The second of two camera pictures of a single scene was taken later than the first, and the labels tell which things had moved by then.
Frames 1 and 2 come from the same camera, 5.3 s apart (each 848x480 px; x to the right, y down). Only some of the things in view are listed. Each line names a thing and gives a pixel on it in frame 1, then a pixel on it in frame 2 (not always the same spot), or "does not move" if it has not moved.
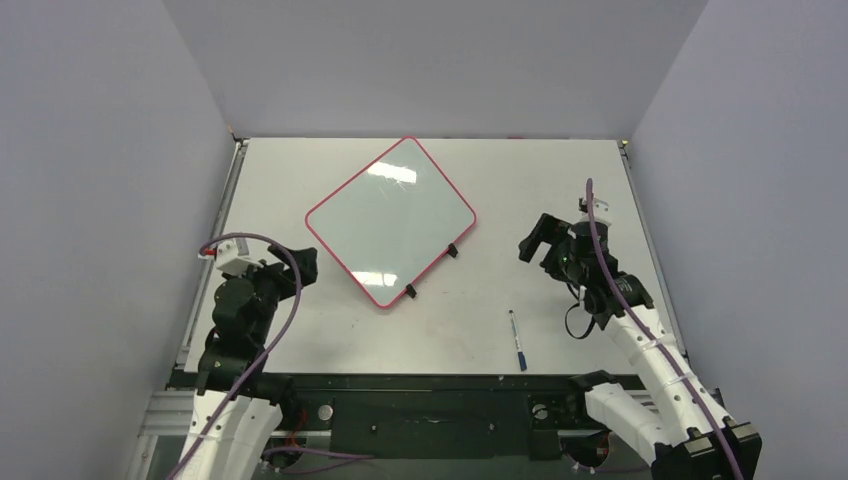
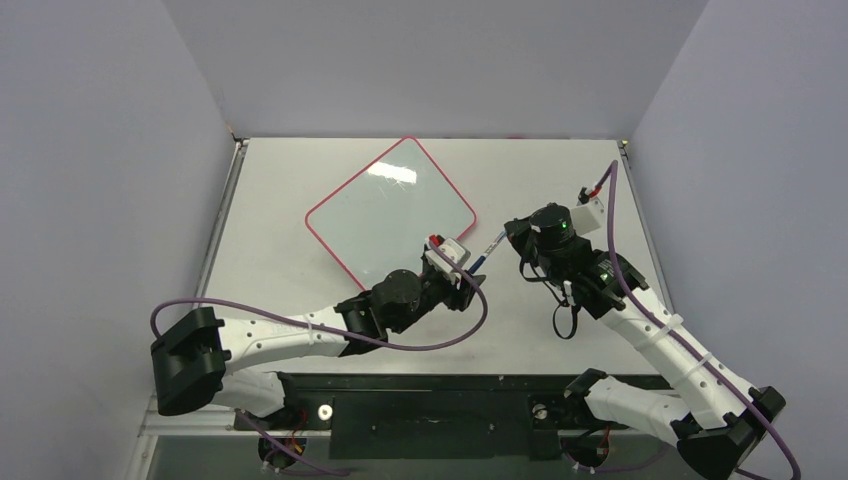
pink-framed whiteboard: x=391 y=220 does not move
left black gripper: x=275 y=272 -> x=459 y=296
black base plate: x=444 y=416 does not move
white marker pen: x=521 y=354 -> x=487 y=252
